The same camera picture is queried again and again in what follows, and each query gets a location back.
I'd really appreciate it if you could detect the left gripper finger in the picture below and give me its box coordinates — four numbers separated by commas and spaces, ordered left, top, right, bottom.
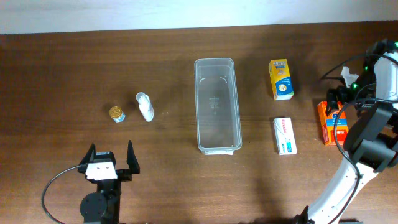
79, 143, 96, 165
126, 140, 141, 174

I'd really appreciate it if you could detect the orange medicine box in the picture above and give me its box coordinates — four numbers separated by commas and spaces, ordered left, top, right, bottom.
317, 101, 349, 146

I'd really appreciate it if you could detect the yellow blue medicine box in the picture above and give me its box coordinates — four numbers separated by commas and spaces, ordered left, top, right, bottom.
269, 59, 294, 101

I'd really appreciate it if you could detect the white Panadol box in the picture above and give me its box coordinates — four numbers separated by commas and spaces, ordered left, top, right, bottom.
273, 117, 297, 156

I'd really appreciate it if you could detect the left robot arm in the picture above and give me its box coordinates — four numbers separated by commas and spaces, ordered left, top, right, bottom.
78, 141, 140, 224

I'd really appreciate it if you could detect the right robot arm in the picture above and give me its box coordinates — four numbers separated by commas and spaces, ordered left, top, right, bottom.
292, 39, 397, 223

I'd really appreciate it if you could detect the clear plastic container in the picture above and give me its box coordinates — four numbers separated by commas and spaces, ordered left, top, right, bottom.
194, 58, 243, 156

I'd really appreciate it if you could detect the small gold-lidded balm jar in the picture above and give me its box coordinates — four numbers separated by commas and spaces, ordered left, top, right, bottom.
109, 106, 126, 123

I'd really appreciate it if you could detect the white spray bottle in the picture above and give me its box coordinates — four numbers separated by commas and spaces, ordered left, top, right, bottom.
136, 92, 154, 122

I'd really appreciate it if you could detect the left black cable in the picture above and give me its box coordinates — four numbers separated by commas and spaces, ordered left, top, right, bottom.
41, 165, 86, 224

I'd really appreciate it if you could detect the black cable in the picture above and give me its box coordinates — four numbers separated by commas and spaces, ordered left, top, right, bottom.
320, 53, 398, 224
41, 165, 86, 224

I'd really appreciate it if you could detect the right black cable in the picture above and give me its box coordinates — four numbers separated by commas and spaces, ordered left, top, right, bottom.
320, 53, 398, 224

